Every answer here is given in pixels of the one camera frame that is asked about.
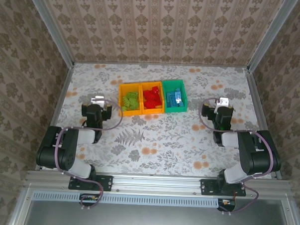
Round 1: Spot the floral patterned table mat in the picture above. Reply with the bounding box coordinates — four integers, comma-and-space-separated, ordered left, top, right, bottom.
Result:
37, 59, 283, 181

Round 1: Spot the black cable connector board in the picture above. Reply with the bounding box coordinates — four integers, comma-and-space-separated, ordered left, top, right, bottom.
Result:
79, 193, 100, 208
217, 198, 236, 212

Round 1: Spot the thin aluminium rail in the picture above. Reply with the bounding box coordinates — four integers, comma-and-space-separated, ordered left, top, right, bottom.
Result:
74, 57, 249, 71

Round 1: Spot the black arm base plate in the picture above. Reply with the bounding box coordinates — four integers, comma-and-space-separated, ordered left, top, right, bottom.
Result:
200, 179, 247, 197
69, 173, 113, 192

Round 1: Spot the grey slotted cable duct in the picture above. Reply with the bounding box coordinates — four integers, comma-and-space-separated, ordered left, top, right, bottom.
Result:
33, 190, 220, 209

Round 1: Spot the grey metal panel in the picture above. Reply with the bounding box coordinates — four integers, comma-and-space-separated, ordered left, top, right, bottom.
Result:
22, 188, 298, 225

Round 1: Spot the slanted aluminium frame post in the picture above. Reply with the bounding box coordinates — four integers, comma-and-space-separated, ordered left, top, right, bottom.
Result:
22, 0, 78, 66
246, 0, 300, 75

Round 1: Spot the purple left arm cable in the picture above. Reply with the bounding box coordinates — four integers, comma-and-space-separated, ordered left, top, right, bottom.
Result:
52, 97, 124, 213

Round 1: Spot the aluminium side rail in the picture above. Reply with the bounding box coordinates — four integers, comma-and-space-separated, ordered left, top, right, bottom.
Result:
240, 68, 287, 179
34, 61, 76, 172

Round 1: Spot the wide aluminium mounting rail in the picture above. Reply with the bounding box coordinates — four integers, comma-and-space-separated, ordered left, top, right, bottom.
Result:
24, 168, 294, 201

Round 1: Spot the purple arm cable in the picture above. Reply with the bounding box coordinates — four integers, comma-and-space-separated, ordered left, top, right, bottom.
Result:
52, 97, 124, 213
194, 96, 277, 218

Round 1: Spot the orange plastic bin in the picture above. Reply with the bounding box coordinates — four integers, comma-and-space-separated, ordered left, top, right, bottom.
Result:
117, 81, 144, 117
137, 80, 166, 116

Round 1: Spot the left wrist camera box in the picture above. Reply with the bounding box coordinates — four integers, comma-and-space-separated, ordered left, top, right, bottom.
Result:
90, 96, 107, 111

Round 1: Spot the green plastic bin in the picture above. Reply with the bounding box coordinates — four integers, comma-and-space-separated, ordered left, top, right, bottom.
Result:
160, 79, 189, 114

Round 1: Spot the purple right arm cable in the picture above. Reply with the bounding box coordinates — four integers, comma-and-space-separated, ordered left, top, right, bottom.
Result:
194, 96, 277, 218

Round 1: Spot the aluminium lower frame bar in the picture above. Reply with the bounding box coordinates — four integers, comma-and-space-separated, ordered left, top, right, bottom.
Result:
281, 197, 300, 225
6, 185, 34, 225

